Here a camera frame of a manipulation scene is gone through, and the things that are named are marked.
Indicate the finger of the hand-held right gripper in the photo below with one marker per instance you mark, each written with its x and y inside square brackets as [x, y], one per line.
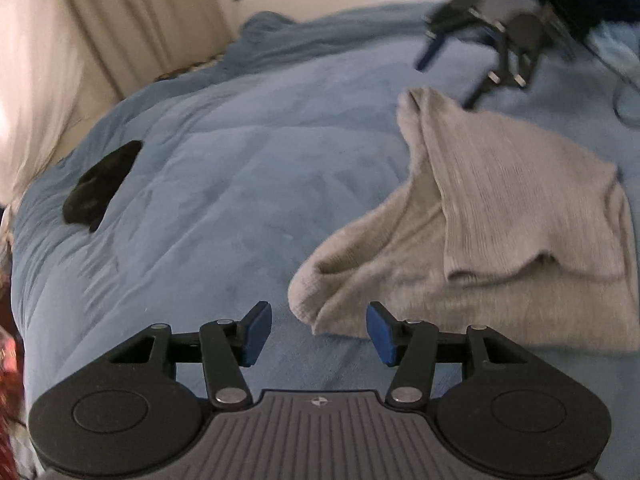
[505, 72]
[429, 55]

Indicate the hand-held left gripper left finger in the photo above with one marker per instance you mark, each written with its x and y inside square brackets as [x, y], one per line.
[257, 332]

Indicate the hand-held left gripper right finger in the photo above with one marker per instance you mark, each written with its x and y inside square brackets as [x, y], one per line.
[382, 332]

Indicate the grey knitted sweater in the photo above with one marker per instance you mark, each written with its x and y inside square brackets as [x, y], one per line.
[500, 200]

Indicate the blue fleece blanket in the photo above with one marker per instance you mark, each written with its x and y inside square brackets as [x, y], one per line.
[225, 185]

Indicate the black cloth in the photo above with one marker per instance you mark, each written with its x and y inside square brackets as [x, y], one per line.
[100, 185]

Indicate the multicoloured knitted blanket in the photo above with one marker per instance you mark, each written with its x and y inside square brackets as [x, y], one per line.
[190, 67]

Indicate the beige curtain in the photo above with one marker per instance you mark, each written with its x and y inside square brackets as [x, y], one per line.
[140, 20]

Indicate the white sheer curtain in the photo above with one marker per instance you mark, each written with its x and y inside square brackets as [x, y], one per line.
[35, 85]

